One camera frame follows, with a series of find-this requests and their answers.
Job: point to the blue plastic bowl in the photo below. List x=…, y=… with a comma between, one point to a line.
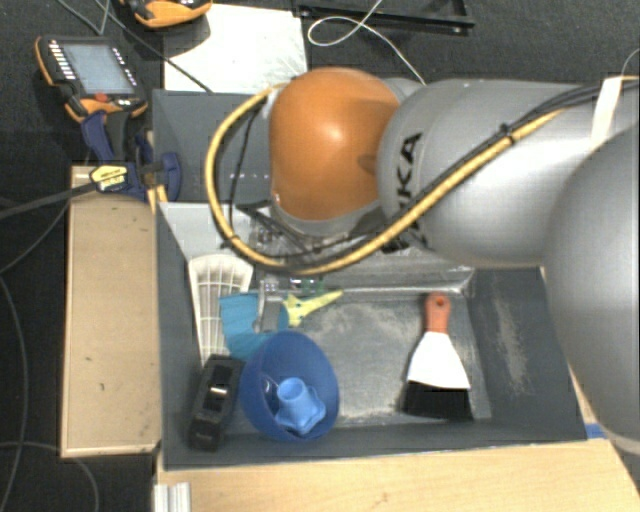
x=300, y=360

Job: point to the black tape dispenser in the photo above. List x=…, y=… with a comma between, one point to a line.
x=212, y=400

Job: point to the yellow plastic clip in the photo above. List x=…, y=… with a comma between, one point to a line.
x=312, y=303

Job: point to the grey metal bin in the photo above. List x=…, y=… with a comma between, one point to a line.
x=370, y=350

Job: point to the pale wood board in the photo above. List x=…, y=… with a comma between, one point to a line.
x=112, y=320

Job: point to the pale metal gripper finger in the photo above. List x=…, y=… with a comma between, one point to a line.
x=260, y=312
x=276, y=316

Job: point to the light blue plastic knob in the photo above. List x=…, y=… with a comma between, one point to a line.
x=297, y=405

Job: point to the teal plastic cup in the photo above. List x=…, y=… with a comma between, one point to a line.
x=240, y=320

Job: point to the white ribbed plastic scoop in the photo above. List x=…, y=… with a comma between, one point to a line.
x=210, y=300

